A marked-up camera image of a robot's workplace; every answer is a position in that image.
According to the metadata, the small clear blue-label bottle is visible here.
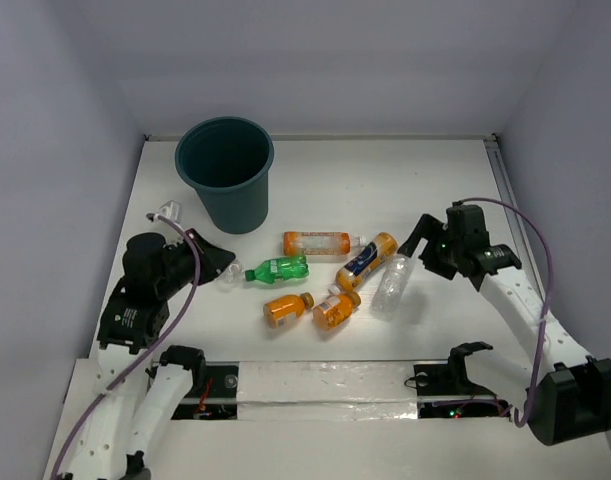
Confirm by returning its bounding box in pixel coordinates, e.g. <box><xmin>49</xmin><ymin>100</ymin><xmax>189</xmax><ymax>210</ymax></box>
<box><xmin>219</xmin><ymin>261</ymin><xmax>244</xmax><ymax>291</ymax></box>

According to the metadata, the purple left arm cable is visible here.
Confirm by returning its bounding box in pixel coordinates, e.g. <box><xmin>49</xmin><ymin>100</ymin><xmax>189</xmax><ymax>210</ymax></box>
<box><xmin>48</xmin><ymin>213</ymin><xmax>204</xmax><ymax>480</ymax></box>

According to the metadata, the small orange patterned bottle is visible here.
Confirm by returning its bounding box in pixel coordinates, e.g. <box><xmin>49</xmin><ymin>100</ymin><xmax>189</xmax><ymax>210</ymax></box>
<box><xmin>313</xmin><ymin>292</ymin><xmax>362</xmax><ymax>331</ymax></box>

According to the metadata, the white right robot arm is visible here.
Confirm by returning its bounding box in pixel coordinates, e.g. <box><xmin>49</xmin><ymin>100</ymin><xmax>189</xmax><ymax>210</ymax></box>
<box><xmin>398</xmin><ymin>197</ymin><xmax>611</xmax><ymax>446</ymax></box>

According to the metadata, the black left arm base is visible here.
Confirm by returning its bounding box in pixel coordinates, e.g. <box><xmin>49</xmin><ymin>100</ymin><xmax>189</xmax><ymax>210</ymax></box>
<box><xmin>144</xmin><ymin>363</ymin><xmax>239</xmax><ymax>420</ymax></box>

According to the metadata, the dark teal plastic bin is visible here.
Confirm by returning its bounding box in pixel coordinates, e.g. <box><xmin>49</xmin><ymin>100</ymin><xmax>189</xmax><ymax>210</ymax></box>
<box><xmin>174</xmin><ymin>117</ymin><xmax>274</xmax><ymax>234</ymax></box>

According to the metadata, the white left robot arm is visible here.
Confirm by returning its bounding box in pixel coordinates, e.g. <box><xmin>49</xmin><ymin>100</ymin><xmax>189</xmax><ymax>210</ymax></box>
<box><xmin>50</xmin><ymin>229</ymin><xmax>236</xmax><ymax>479</ymax></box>

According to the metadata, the small orange juice bottle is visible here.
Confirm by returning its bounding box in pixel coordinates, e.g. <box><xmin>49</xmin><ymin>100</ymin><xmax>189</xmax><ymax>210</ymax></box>
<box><xmin>263</xmin><ymin>292</ymin><xmax>314</xmax><ymax>329</ymax></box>

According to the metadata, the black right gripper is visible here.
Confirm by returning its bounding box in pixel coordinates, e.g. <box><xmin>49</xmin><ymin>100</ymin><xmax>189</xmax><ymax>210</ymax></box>
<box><xmin>397</xmin><ymin>213</ymin><xmax>463</xmax><ymax>280</ymax></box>

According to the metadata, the long orange label bottle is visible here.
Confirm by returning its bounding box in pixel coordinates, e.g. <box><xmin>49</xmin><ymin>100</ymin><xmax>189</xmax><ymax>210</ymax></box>
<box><xmin>282</xmin><ymin>231</ymin><xmax>367</xmax><ymax>256</ymax></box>

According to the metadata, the clear plastic bottle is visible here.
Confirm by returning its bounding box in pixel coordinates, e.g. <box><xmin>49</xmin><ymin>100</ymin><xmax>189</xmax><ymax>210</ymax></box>
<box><xmin>371</xmin><ymin>254</ymin><xmax>415</xmax><ymax>317</ymax></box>

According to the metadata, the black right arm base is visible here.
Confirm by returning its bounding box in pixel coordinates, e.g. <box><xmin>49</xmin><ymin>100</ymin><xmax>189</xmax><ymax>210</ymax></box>
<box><xmin>404</xmin><ymin>342</ymin><xmax>510</xmax><ymax>420</ymax></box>

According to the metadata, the orange blue label bottle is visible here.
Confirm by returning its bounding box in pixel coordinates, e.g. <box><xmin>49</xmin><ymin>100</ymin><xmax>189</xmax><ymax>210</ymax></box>
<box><xmin>328</xmin><ymin>232</ymin><xmax>398</xmax><ymax>295</ymax></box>

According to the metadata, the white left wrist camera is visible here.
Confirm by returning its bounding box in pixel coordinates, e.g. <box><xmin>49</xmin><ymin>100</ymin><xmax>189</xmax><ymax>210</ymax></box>
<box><xmin>157</xmin><ymin>200</ymin><xmax>182</xmax><ymax>224</ymax></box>

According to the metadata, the green plastic bottle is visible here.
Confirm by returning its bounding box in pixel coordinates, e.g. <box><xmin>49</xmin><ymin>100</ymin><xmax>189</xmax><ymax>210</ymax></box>
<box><xmin>244</xmin><ymin>255</ymin><xmax>309</xmax><ymax>285</ymax></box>

